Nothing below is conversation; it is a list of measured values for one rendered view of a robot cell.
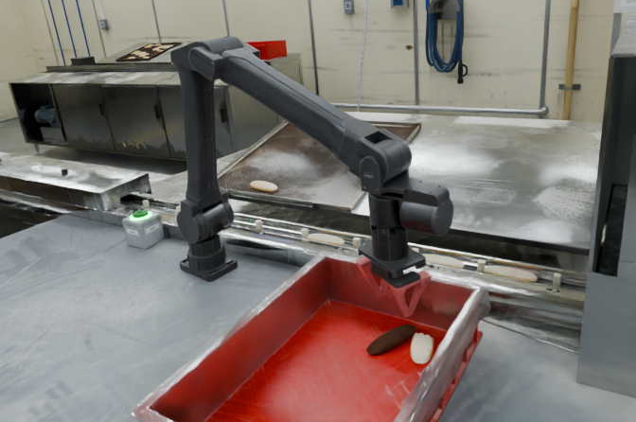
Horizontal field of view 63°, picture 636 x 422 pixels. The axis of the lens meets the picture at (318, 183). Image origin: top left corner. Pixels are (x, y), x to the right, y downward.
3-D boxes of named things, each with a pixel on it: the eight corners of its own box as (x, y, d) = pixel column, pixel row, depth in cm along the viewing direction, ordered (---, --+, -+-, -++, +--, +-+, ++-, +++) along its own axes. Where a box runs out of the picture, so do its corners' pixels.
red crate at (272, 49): (222, 61, 489) (220, 46, 484) (244, 55, 518) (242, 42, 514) (268, 60, 466) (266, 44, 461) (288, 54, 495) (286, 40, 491)
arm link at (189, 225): (203, 26, 103) (160, 31, 96) (251, 38, 96) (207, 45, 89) (212, 219, 124) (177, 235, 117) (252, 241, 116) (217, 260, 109)
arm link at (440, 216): (390, 140, 82) (358, 155, 76) (458, 147, 75) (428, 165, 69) (395, 210, 86) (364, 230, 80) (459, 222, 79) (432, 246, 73)
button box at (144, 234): (128, 256, 138) (118, 219, 135) (150, 244, 145) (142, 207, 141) (149, 262, 134) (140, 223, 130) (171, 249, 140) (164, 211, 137)
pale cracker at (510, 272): (481, 274, 103) (482, 270, 102) (486, 266, 106) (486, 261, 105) (535, 285, 98) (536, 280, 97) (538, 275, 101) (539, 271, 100)
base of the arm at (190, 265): (178, 268, 123) (210, 283, 115) (172, 237, 120) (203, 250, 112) (207, 253, 129) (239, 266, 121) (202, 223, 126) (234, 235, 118)
